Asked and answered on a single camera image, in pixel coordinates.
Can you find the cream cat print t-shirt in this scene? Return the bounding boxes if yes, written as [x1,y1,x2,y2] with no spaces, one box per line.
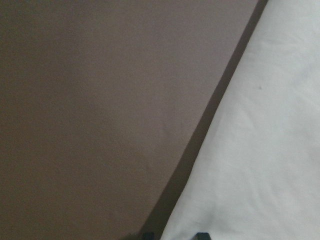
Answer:
[161,0,320,240]

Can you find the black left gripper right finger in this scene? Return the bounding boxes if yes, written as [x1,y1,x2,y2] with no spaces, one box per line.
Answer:
[195,232,211,240]

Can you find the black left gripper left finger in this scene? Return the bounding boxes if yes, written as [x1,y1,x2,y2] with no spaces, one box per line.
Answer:
[142,232,155,240]

